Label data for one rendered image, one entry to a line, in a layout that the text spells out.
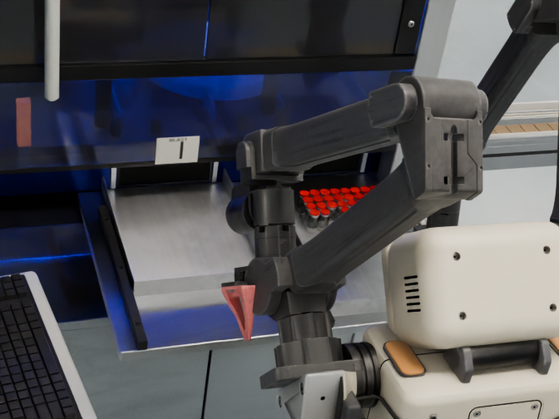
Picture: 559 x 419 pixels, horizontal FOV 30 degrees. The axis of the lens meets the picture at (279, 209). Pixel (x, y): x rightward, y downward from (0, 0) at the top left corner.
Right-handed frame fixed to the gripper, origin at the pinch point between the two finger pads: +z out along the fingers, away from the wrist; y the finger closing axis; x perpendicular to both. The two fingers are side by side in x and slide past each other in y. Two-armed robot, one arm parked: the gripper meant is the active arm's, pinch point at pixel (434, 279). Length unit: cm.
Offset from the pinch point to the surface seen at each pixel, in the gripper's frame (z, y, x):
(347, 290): 4.1, 6.9, 14.5
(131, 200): -3, 40, 49
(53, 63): -38, 22, 66
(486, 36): 34, 294, -179
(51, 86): -33, 23, 66
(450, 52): 37, 279, -152
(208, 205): -2.5, 36.4, 33.8
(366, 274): 3.3, 10.8, 9.0
